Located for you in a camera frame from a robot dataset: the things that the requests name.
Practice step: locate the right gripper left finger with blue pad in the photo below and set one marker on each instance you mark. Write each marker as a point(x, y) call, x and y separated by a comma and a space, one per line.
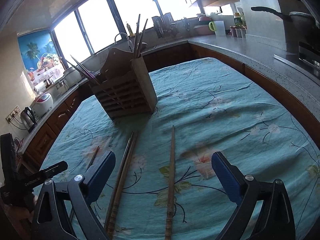
point(51, 220)

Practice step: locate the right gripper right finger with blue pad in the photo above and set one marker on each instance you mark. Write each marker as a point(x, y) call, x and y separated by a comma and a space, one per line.
point(275, 220)

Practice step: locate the wooden chopstick carved handle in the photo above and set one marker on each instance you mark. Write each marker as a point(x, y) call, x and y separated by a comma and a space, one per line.
point(171, 181)

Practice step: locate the dark wooden chopstick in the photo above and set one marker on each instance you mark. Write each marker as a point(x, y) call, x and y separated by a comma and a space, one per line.
point(118, 177)

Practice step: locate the metal spoon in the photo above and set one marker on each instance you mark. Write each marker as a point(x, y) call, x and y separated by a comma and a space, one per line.
point(143, 47)

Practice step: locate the lone wooden chopstick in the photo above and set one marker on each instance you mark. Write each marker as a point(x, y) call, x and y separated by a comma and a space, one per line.
point(136, 38)

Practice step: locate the grey kitchen countertop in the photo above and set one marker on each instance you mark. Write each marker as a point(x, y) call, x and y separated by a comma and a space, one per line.
point(295, 87)

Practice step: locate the person left hand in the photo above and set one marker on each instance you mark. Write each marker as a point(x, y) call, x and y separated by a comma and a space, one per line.
point(21, 219)

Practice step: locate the lower wooden cabinets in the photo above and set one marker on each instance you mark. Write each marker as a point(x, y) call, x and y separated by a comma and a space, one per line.
point(37, 144)

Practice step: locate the electric kettle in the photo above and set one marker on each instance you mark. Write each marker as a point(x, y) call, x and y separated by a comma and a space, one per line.
point(28, 119)

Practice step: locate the white red rice cooker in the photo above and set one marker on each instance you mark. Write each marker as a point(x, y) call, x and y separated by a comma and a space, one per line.
point(42, 104)

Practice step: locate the teal floral tablecloth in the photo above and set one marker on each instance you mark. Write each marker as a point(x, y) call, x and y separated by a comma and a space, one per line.
point(213, 108)

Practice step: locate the white pot appliance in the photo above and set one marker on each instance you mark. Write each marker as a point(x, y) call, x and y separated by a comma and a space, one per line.
point(72, 76)

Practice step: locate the tropical fruit poster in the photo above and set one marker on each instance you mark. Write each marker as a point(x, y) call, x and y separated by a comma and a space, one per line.
point(40, 57)

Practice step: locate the wooden utensil holder box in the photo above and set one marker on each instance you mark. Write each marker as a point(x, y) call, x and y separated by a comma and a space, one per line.
point(124, 85)

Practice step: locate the gas stove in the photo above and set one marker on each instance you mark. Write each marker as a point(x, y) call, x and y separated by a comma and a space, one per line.
point(305, 60)

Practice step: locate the sink faucet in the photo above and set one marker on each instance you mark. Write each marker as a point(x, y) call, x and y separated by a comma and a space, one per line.
point(122, 37)

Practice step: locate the yellow detergent bottle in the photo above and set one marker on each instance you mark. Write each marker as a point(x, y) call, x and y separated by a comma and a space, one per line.
point(131, 34)

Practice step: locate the green label bottle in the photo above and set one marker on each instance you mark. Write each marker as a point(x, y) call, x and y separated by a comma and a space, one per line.
point(238, 20)

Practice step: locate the pink basin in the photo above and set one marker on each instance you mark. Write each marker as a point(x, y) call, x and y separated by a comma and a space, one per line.
point(202, 26)

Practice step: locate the knife rack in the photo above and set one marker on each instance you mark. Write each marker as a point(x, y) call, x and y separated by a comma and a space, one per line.
point(165, 26)

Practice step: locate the wall power socket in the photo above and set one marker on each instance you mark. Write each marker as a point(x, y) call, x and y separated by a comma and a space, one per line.
point(12, 115)

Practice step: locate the black wok with handle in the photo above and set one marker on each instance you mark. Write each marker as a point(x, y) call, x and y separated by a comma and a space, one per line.
point(285, 31)

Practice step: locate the white jug green handle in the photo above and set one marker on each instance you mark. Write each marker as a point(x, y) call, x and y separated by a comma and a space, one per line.
point(218, 27)

